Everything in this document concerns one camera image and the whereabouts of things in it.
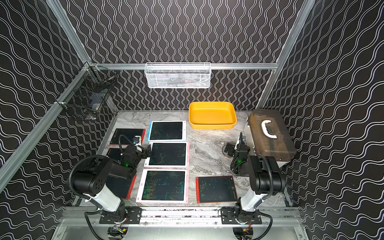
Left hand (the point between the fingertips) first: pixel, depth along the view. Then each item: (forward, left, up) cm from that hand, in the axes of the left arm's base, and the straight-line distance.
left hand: (141, 142), depth 94 cm
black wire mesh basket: (+21, +36, +19) cm, 46 cm away
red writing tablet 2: (-4, +18, -8) cm, 20 cm away
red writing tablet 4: (-23, -47, -7) cm, 53 cm away
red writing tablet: (-9, +2, +18) cm, 20 cm away
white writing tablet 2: (-23, -18, -7) cm, 30 cm away
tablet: (+16, -12, -8) cm, 22 cm away
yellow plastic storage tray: (+34, -46, -7) cm, 58 cm away
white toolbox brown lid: (+1, -73, +15) cm, 74 cm away
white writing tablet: (-5, -18, -6) cm, 19 cm away
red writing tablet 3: (-26, +5, -5) cm, 27 cm away
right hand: (+5, -61, -2) cm, 61 cm away
